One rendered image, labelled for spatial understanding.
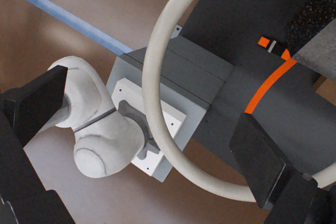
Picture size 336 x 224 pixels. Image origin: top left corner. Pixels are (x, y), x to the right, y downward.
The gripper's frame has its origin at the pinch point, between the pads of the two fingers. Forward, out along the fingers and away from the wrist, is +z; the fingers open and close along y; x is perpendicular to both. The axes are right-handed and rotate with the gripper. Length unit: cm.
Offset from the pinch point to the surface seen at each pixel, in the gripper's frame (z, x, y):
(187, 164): 25.0, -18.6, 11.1
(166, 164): 75, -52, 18
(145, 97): 24.9, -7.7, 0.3
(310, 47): 70, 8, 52
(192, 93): 78, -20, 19
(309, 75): 126, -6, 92
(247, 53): 140, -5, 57
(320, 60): 71, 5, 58
